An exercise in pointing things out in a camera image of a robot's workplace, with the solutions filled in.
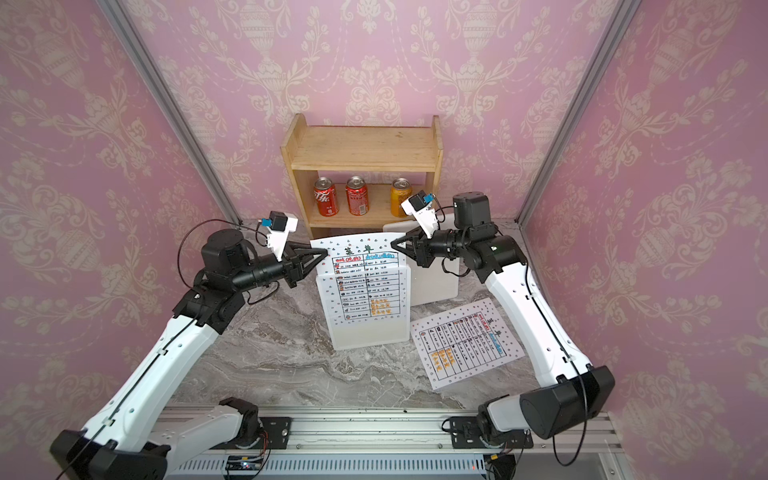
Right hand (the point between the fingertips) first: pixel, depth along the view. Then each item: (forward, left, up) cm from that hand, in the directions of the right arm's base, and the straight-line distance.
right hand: (397, 242), depth 67 cm
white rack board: (-6, +8, -19) cm, 21 cm away
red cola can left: (+24, +19, -5) cm, 31 cm away
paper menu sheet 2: (-9, -19, -36) cm, 42 cm away
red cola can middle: (+24, +10, -6) cm, 26 cm away
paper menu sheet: (-1, +9, -1) cm, 9 cm away
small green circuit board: (-36, +39, -36) cm, 65 cm away
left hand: (-2, +16, 0) cm, 16 cm away
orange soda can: (+23, -2, -4) cm, 24 cm away
